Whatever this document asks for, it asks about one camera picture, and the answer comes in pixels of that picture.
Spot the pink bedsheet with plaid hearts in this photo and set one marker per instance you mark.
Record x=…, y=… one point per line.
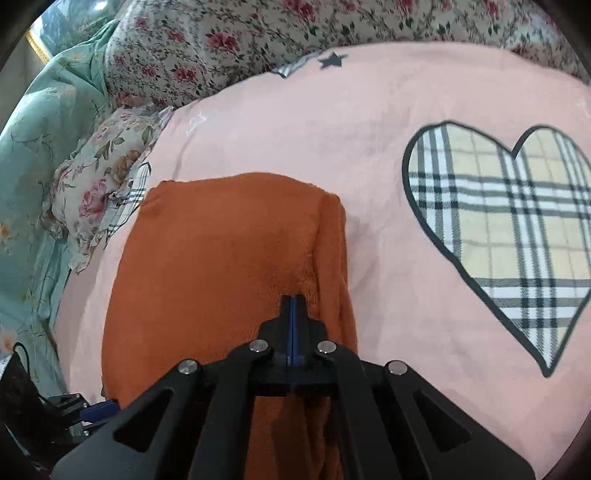
x=369, y=138

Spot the floral ruffled pillow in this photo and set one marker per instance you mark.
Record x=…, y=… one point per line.
x=92, y=184

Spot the white quilt with red flowers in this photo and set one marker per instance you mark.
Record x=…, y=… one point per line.
x=231, y=27

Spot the gold framed picture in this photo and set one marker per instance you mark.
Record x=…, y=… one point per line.
x=69, y=21

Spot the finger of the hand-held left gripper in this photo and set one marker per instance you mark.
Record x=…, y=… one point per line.
x=101, y=411

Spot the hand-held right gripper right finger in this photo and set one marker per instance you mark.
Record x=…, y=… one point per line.
x=360, y=397

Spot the orange knit sweater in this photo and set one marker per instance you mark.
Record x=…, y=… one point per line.
x=207, y=258

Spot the teal floral blanket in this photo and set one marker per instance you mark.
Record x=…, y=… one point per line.
x=37, y=161

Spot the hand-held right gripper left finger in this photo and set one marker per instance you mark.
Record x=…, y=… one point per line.
x=231, y=392

